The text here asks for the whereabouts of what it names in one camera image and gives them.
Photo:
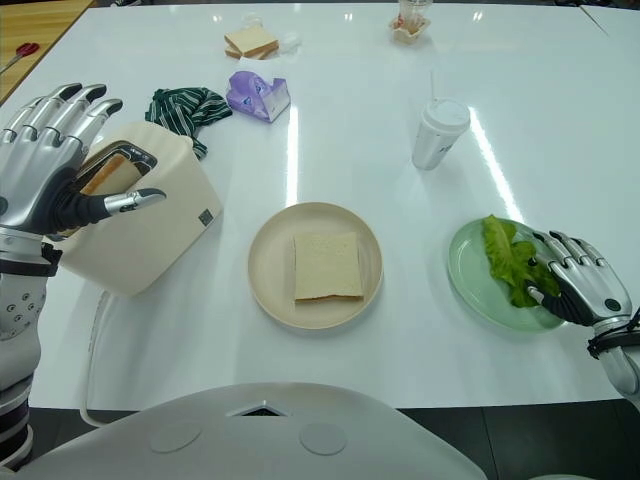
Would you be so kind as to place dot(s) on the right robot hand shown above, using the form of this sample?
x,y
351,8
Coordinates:
x,y
582,285

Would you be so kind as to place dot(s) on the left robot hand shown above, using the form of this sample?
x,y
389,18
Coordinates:
x,y
35,165

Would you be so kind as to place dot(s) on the green lettuce leaf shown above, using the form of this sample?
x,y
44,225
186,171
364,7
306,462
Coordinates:
x,y
515,260

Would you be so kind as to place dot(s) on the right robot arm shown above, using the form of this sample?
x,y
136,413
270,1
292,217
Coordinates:
x,y
620,357

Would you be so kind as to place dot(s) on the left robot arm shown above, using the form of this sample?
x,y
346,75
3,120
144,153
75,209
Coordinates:
x,y
15,320

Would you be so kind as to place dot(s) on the bread slice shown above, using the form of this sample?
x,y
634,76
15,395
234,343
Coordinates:
x,y
327,267
250,41
245,54
112,175

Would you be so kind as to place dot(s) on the green plate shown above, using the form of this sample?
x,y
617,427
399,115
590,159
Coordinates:
x,y
470,270

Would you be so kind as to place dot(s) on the cream toaster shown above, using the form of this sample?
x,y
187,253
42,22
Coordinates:
x,y
150,225

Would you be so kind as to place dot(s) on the green striped cloth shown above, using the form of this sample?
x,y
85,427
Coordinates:
x,y
187,107

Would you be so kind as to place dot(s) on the white paper cup with straw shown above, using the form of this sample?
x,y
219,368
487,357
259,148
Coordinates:
x,y
440,132

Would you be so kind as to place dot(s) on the purple tissue pack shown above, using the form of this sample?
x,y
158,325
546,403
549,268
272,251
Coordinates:
x,y
257,95

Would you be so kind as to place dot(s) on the cream plate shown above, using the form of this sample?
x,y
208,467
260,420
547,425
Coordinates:
x,y
315,265

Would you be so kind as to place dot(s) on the clear plastic wrap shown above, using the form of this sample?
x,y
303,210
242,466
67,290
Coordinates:
x,y
292,42

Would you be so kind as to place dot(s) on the cream paper tray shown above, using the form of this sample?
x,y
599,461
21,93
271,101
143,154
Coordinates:
x,y
410,31

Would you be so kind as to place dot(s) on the clear plastic cup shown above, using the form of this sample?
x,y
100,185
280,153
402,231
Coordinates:
x,y
413,9

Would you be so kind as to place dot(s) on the robot body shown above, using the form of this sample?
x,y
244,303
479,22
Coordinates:
x,y
260,435

